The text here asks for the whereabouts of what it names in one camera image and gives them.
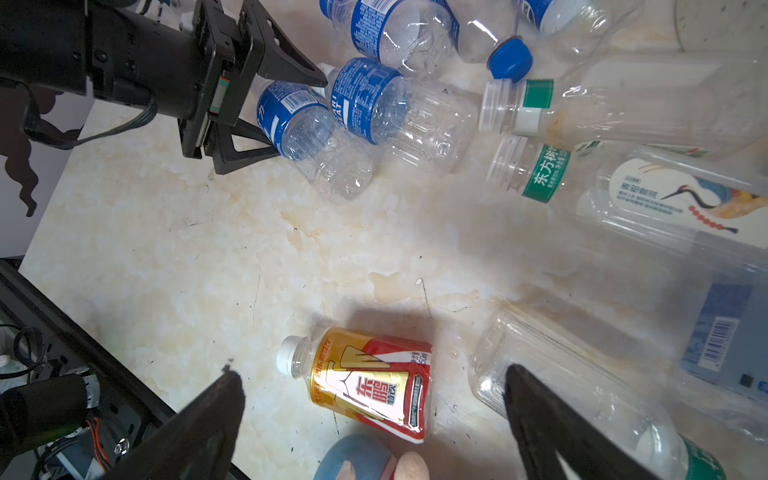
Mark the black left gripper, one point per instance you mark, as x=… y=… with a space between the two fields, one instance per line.
x=200 y=78

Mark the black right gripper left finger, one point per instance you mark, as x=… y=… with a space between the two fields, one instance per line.
x=197 y=443

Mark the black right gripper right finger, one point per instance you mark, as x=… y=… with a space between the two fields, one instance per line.
x=550 y=434

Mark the blue cap bottle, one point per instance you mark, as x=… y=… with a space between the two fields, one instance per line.
x=417 y=38
x=303 y=129

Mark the red yellow label tea bottle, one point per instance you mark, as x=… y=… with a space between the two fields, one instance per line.
x=378 y=380

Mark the Pocari Sweat blue bottle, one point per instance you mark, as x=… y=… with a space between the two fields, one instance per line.
x=577 y=29

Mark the clear bottle green cap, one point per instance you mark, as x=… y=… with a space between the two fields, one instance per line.
x=636 y=425

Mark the cartoon boy plush doll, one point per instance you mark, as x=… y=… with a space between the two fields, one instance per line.
x=365 y=457

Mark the upright blue label water bottle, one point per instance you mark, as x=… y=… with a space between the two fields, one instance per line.
x=723 y=369

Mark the clear bottle white label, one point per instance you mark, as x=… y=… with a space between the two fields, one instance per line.
x=699 y=208

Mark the clear bottle green band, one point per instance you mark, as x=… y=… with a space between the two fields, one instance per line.
x=700 y=105

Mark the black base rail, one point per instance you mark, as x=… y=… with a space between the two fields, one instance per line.
x=69 y=409

